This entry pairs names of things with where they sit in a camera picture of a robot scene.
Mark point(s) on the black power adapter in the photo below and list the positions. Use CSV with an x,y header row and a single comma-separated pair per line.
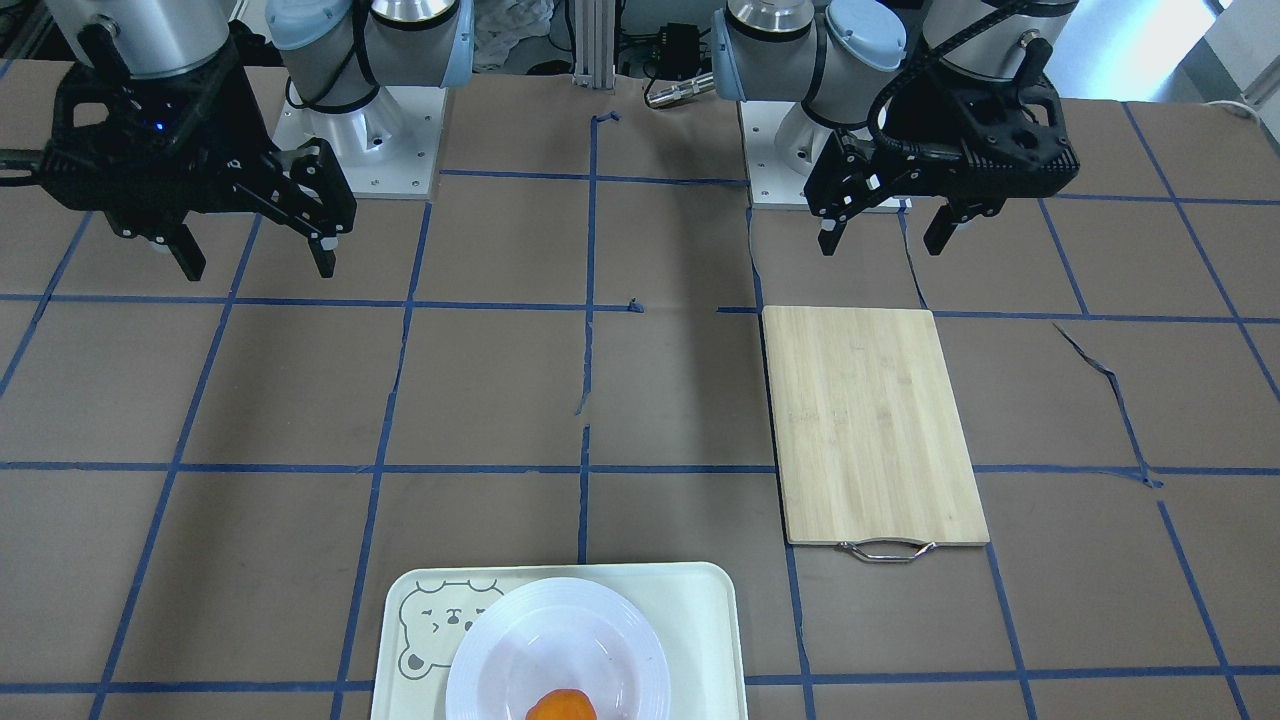
x,y
677,51

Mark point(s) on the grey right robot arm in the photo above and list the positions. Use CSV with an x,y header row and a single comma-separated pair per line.
x,y
329,56

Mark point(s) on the white round plate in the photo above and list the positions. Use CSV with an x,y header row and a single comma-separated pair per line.
x,y
560,634

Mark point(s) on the orange fruit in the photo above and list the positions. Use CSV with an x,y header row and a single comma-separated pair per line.
x,y
563,704

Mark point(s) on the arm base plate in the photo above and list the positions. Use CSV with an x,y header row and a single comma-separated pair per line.
x,y
387,150
781,144

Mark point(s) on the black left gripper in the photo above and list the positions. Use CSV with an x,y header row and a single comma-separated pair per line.
x,y
916,122

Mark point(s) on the cream bear tray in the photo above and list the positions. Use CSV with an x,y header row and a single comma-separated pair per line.
x,y
691,606

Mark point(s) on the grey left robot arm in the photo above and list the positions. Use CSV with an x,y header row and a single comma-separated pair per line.
x,y
843,62

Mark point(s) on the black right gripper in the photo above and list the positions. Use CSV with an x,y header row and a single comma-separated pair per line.
x,y
216,143

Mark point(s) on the bamboo cutting board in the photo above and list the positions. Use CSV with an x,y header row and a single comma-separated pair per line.
x,y
870,447

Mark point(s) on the aluminium frame post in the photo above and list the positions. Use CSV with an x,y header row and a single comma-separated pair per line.
x,y
595,30

